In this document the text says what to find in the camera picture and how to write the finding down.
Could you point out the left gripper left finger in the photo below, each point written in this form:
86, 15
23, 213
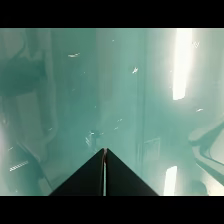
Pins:
86, 180

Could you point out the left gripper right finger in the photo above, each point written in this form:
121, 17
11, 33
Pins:
125, 180

